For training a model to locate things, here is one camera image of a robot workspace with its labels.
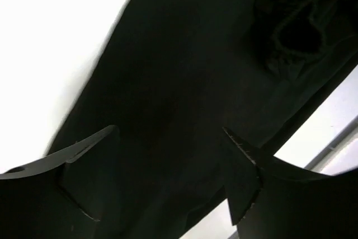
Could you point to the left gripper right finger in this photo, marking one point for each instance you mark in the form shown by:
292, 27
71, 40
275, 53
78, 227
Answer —
270, 198

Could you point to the black trousers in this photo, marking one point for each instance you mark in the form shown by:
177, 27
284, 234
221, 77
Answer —
175, 73

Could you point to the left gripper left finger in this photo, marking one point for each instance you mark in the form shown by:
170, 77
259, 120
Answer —
62, 195

